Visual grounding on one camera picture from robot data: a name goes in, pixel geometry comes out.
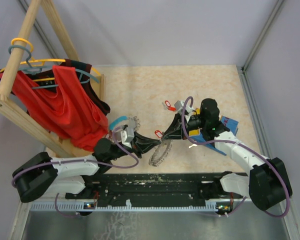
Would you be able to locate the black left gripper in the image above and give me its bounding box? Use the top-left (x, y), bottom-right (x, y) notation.
top-left (108, 130), bottom-right (161, 160)

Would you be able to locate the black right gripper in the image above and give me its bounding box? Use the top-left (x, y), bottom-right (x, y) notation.
top-left (161, 111), bottom-right (208, 141)

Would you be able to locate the steel key ring disc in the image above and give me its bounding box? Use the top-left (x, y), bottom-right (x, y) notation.
top-left (148, 140), bottom-right (172, 167)

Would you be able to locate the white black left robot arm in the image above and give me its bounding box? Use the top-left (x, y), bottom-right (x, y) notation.
top-left (11, 132), bottom-right (161, 203)

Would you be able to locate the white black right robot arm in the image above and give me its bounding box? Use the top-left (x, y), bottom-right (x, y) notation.
top-left (162, 97), bottom-right (293, 211)

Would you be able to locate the red key tag plain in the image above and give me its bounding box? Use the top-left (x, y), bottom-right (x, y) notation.
top-left (167, 106), bottom-right (176, 112)

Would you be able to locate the yellow blue cartoon cloth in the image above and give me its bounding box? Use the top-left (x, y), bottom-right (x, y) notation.
top-left (188, 115), bottom-right (239, 156)

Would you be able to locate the red key tag white label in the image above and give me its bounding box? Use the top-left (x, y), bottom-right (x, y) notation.
top-left (165, 100), bottom-right (171, 108)

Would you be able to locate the red shirt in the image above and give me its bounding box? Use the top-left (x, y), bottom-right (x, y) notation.
top-left (15, 66), bottom-right (109, 152)

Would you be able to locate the yellow clothes hanger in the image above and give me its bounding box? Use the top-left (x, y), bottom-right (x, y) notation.
top-left (1, 37), bottom-right (102, 82)

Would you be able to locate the teal clothes hanger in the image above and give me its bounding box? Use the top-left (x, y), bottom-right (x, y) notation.
top-left (11, 48), bottom-right (101, 93)

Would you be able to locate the wooden clothes rack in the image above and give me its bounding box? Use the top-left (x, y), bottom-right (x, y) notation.
top-left (0, 0), bottom-right (90, 158)

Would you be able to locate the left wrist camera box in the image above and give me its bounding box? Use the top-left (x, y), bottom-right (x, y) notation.
top-left (114, 127), bottom-right (135, 148)

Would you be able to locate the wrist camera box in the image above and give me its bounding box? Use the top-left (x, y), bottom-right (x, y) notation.
top-left (114, 127), bottom-right (135, 148)
top-left (174, 100), bottom-right (194, 116)

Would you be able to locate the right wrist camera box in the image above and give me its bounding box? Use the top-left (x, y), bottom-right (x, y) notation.
top-left (174, 100), bottom-right (194, 116)

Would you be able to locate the blue handled key ring disc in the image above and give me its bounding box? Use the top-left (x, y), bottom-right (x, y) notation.
top-left (108, 115), bottom-right (140, 131)

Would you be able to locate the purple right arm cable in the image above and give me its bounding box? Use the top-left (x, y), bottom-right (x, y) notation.
top-left (181, 96), bottom-right (291, 218)

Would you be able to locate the aluminium frame rail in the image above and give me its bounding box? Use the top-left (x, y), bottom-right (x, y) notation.
top-left (243, 0), bottom-right (300, 231)

